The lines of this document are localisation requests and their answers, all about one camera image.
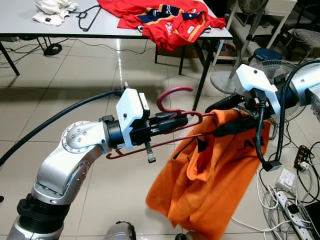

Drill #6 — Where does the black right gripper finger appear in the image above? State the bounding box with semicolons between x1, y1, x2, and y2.
205;94;247;113
214;119;262;139

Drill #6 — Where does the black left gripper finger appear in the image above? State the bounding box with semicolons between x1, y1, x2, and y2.
155;120;190;135
152;111;187;124

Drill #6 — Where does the orange polo shirt black trim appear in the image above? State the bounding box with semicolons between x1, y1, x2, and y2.
145;109;272;240

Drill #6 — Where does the black floor fan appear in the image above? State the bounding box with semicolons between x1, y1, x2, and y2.
245;59;320;123

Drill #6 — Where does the dark blue round stool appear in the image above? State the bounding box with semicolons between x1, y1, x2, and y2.
252;47;283;63

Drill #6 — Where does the red jersey navy collar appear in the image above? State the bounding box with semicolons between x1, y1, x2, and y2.
141;7;227;52
97;0;168;30

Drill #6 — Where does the grey office chair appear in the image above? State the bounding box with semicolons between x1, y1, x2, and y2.
280;0;320;56

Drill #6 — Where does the white power strip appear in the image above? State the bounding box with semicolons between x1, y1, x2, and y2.
274;190;317;240

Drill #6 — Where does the robot left leg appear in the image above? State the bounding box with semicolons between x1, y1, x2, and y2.
102;221;137;240

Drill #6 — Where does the robot leg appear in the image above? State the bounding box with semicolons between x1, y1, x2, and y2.
102;221;137;240
174;231;197;240

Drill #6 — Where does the robot right leg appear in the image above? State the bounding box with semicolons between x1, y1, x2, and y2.
174;231;197;240

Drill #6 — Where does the black round floor device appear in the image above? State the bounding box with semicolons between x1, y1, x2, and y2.
44;44;63;57

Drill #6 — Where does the white crumpled garment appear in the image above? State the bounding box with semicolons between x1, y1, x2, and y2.
32;0;80;27

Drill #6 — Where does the white pedestal fan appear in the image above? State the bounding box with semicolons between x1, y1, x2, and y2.
210;0;271;96

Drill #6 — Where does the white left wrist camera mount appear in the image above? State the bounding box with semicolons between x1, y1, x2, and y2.
116;88;150;151

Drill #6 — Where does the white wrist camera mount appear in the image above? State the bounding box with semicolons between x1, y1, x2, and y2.
235;64;281;117
116;88;150;151

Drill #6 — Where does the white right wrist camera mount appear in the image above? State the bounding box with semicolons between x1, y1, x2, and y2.
235;64;281;117

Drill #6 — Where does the black wire hanger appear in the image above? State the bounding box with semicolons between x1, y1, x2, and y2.
76;5;103;32

